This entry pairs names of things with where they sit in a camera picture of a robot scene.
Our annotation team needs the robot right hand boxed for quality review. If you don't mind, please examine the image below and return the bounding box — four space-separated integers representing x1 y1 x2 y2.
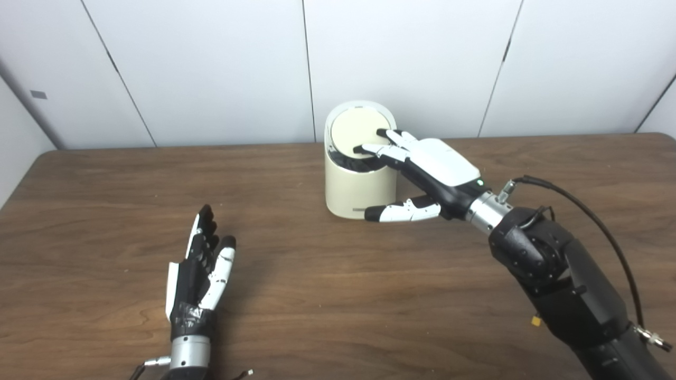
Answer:
353 128 492 223

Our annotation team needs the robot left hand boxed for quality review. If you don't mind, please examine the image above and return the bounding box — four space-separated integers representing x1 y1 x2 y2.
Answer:
165 204 237 341

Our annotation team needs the cream-colored bin body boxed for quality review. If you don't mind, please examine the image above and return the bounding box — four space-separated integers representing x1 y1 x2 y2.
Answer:
324 100 398 219

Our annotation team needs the cream round bin lid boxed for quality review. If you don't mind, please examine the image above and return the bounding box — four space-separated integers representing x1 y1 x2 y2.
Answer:
331 107 391 156

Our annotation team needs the black bin liner bag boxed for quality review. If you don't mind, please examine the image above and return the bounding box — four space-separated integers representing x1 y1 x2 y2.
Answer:
327 148 389 173

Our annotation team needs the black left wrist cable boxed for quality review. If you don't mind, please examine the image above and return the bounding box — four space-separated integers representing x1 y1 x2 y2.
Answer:
129 356 172 380

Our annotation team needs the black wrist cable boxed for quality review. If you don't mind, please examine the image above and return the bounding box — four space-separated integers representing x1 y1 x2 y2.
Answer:
129 356 172 380
496 176 673 353

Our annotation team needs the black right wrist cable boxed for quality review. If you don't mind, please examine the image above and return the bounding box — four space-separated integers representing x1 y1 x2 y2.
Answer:
496 176 673 353

